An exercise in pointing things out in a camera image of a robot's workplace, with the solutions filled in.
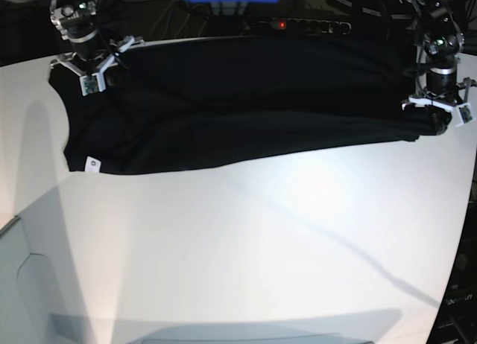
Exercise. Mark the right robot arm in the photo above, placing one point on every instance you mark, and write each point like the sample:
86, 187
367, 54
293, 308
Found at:
91, 29

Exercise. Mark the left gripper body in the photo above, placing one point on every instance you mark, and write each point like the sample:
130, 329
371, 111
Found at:
440, 89

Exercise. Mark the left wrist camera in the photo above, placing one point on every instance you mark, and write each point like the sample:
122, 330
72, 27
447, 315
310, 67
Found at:
464, 114

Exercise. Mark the black T-shirt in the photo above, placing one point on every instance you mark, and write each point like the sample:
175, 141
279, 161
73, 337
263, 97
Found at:
196, 105

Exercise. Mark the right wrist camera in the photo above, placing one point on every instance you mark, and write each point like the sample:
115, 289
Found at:
89, 84

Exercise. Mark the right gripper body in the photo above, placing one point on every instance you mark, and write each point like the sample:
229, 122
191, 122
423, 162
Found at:
95, 49

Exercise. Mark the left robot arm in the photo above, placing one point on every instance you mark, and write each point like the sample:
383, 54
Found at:
440, 41

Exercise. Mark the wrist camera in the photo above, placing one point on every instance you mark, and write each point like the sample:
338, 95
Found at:
89, 84
464, 114

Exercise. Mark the black power strip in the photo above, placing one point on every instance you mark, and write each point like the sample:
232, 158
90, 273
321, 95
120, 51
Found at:
308, 26

